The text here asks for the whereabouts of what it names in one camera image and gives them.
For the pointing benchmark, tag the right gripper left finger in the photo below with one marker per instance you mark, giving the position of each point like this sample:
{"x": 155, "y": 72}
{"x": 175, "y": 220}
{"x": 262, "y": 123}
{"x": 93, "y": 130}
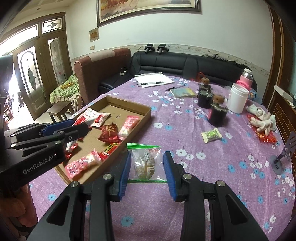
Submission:
{"x": 65, "y": 219}

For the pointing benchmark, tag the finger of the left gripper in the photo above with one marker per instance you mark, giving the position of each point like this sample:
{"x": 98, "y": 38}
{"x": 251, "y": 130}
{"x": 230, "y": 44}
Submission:
{"x": 74, "y": 132}
{"x": 50, "y": 128}

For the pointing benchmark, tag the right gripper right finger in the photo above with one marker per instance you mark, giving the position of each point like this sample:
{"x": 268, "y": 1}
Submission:
{"x": 229, "y": 218}

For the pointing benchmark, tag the white red snack sachet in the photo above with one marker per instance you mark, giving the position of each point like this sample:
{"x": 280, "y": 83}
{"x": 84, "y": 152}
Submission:
{"x": 99, "y": 121}

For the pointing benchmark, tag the long pink candy packet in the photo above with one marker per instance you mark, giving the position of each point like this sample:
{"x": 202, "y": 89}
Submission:
{"x": 76, "y": 167}

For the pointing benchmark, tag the red gold bar packet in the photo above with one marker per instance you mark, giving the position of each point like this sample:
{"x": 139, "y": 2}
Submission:
{"x": 104, "y": 154}

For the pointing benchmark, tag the dark red foil packet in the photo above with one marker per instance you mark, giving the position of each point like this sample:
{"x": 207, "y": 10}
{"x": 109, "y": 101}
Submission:
{"x": 109, "y": 134}

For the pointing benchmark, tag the small pink candy packet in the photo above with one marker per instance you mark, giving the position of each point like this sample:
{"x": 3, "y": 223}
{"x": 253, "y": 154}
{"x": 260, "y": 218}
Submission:
{"x": 130, "y": 122}

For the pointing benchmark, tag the clear green-edged snack bag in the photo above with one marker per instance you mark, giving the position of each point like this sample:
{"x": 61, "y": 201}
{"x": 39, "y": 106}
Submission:
{"x": 147, "y": 164}

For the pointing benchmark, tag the green white pastry packet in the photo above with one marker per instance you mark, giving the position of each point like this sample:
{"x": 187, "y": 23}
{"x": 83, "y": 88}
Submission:
{"x": 211, "y": 135}

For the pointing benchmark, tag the large white red sachet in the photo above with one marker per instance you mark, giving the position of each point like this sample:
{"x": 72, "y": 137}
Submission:
{"x": 87, "y": 117}

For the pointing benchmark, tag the person's left hand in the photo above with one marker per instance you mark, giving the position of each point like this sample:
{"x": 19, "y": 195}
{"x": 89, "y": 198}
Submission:
{"x": 20, "y": 207}

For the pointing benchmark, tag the wooden stool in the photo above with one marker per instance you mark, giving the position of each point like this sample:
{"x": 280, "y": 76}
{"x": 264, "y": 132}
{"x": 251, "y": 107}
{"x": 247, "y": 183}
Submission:
{"x": 59, "y": 110}

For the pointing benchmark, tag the cardboard tray box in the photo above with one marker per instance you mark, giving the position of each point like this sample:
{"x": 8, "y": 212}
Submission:
{"x": 119, "y": 110}

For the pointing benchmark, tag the green floral blanket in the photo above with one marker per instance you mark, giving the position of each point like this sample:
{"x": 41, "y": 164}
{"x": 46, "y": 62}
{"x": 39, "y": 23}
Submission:
{"x": 67, "y": 89}

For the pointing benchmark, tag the brown armchair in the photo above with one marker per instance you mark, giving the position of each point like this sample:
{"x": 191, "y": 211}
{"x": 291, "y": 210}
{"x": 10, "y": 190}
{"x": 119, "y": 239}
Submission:
{"x": 96, "y": 67}

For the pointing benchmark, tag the grey phone stand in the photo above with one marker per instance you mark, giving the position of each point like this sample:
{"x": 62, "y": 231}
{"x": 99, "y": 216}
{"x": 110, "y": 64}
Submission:
{"x": 287, "y": 153}

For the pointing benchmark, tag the wooden glass door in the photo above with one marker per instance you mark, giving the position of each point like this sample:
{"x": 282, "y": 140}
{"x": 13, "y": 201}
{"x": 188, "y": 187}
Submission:
{"x": 40, "y": 59}

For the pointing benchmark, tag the purple floral tablecloth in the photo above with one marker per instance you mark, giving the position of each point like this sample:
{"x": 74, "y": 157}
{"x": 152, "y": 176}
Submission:
{"x": 148, "y": 212}

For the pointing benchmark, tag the red plastic bag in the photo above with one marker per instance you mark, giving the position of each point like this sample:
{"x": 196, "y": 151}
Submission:
{"x": 261, "y": 136}

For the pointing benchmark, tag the white paper stack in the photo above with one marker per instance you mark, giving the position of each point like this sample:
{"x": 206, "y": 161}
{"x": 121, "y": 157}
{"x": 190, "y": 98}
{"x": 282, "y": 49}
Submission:
{"x": 152, "y": 77}

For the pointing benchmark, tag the black leather sofa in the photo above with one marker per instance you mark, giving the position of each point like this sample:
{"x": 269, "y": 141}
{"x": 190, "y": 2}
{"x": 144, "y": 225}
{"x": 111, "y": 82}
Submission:
{"x": 219, "y": 72}

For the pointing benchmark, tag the black pen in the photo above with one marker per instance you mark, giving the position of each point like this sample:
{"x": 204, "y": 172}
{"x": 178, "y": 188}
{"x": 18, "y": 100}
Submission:
{"x": 150, "y": 83}

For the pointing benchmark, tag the white work gloves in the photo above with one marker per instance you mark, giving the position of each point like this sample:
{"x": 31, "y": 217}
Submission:
{"x": 264, "y": 121}

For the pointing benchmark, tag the front black tea canister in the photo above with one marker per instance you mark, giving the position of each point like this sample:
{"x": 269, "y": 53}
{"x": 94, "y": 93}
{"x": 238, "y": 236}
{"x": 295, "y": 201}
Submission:
{"x": 218, "y": 111}

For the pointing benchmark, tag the black tea canister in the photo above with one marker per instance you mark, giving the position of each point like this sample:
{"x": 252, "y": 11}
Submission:
{"x": 205, "y": 84}
{"x": 218, "y": 111}
{"x": 205, "y": 98}

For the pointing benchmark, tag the small notebook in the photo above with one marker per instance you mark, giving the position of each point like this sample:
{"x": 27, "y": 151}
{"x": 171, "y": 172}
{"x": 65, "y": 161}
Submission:
{"x": 183, "y": 92}

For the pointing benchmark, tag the left black device on sofa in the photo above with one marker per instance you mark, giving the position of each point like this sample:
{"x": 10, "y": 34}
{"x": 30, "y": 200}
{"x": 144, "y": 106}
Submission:
{"x": 149, "y": 47}

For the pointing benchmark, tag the black device on sofa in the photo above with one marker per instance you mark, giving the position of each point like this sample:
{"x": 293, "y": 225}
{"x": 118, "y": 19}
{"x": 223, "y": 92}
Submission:
{"x": 162, "y": 48}
{"x": 149, "y": 47}

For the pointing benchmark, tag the middle black tea canister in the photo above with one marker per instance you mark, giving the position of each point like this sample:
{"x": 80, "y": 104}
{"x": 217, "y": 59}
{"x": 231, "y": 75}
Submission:
{"x": 205, "y": 98}

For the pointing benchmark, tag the right black device on sofa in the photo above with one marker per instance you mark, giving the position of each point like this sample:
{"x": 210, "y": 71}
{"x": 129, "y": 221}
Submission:
{"x": 162, "y": 48}

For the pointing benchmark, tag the rear black tea canister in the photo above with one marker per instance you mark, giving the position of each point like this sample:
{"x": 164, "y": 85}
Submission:
{"x": 205, "y": 84}

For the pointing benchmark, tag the red bag on sofa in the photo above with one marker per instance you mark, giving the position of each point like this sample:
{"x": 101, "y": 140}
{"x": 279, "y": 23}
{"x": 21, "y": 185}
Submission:
{"x": 199, "y": 77}

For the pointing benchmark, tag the pink thermos bottle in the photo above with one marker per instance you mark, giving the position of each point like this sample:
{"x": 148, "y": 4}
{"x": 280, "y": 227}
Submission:
{"x": 246, "y": 79}

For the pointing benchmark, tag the wall plaque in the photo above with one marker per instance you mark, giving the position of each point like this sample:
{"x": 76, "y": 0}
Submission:
{"x": 94, "y": 34}

